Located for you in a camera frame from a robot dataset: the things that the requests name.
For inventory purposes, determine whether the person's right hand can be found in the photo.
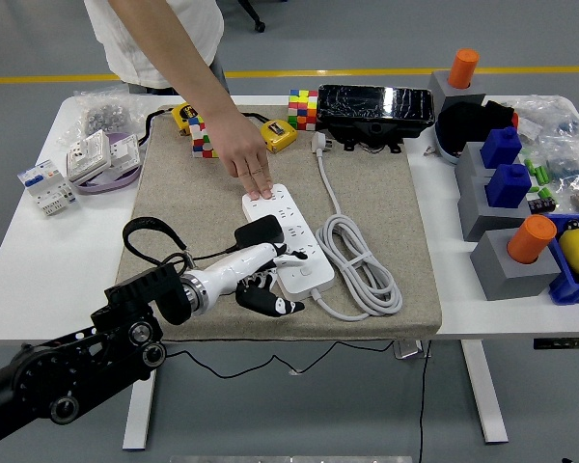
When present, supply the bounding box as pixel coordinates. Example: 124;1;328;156
205;111;275;202

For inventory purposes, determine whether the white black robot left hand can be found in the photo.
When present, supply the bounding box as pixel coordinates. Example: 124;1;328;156
190;240;311;318

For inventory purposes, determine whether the black plug adapter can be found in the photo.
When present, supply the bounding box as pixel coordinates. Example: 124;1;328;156
234;214;285;250

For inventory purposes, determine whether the grey power strip cable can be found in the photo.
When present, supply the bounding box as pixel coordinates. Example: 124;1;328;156
310;132;404;322

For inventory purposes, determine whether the white power strip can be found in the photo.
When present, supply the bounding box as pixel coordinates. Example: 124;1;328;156
241;182;336;303

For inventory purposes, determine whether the thin black plug cord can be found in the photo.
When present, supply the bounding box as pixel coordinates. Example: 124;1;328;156
162;243;400;381

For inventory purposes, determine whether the yellow tape measure grey label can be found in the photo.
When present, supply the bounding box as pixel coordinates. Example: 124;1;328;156
243;111;299;154

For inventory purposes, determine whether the scrambled colourful puzzle cube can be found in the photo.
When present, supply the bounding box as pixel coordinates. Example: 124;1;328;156
189;115;221;159

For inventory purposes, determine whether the tall colourful puzzle cube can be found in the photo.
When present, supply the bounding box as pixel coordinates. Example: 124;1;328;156
288;89;319;131

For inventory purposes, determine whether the yellow tape measure black label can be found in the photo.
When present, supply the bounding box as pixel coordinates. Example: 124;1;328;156
142;101;204;144

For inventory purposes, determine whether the white table leg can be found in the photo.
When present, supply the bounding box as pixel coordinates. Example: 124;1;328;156
460;340;509;446
122;342;161;452

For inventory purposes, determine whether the black table control panel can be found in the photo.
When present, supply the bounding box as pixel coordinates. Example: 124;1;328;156
533;337;579;351

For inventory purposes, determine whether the black cracked glossy device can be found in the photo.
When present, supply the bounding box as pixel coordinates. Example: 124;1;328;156
316;84;436;154

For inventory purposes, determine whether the grey-brown mat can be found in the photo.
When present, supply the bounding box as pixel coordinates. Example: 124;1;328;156
115;103;443;342

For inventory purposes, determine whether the black office chair base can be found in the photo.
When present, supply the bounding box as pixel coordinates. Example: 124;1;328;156
238;0;267;34

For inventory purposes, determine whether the purple tape roll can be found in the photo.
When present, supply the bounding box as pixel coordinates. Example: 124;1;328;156
74;132;142;195

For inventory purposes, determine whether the clear bag of metal nuts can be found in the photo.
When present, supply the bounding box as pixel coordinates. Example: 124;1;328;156
57;84;160;146

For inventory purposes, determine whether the person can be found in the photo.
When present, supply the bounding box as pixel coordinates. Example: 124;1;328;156
83;0;231;96

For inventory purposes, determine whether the blue plastic bin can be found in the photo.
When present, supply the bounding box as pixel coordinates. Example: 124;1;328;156
547;211;579;306

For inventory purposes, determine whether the white blue round device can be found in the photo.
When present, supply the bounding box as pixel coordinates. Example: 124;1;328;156
433;123;464;168

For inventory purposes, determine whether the white blue circuit breaker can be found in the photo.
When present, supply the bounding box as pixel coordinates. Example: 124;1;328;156
16;158;78;217

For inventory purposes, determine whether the grey block with hole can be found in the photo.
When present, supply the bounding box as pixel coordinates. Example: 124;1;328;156
456;176;532;242
469;230;564;301
455;142;501;183
427;70;487;115

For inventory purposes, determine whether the black cloth cap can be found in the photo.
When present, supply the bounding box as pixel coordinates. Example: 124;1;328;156
436;99;518;150

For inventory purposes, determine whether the orange cylinder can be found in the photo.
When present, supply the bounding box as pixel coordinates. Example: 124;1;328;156
506;214;559;265
448;47;481;91

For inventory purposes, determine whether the blue plastic block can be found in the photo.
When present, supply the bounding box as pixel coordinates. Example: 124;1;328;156
484;163;533;209
480;125;523;170

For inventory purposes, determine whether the black purple small component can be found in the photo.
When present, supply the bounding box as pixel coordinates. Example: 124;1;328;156
528;187;557;214

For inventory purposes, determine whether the clear bag of blue parts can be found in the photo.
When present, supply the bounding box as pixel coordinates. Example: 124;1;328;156
539;134;579;194

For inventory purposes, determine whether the clear bag of small parts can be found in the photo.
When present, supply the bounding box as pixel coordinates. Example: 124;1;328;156
513;95;579;144

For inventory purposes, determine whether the white wall socket panel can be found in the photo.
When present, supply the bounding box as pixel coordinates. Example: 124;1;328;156
108;132;141;168
66;129;112;183

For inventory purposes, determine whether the hanging black table cable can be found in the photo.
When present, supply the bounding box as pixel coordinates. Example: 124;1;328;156
417;340;433;463

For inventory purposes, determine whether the metal bracket under table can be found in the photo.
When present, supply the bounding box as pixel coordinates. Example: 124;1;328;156
393;340;433;361

